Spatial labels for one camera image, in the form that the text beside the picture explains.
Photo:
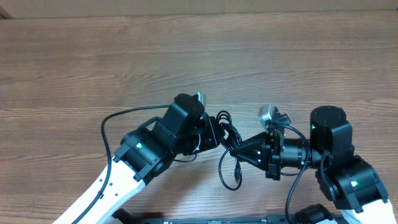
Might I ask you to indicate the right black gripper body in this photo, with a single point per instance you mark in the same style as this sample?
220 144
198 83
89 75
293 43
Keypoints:
273 171

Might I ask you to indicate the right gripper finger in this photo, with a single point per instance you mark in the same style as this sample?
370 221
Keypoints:
258 140
254 157

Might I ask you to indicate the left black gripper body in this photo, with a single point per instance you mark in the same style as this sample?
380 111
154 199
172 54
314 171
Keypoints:
202 137

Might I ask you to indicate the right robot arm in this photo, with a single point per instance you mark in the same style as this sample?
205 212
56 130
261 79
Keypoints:
345 178

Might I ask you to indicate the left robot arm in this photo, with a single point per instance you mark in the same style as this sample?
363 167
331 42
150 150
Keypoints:
144 154

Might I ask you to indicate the cardboard back panel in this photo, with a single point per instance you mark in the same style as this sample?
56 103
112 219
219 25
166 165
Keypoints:
38 9

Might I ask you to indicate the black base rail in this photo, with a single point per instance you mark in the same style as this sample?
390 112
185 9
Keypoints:
122 216

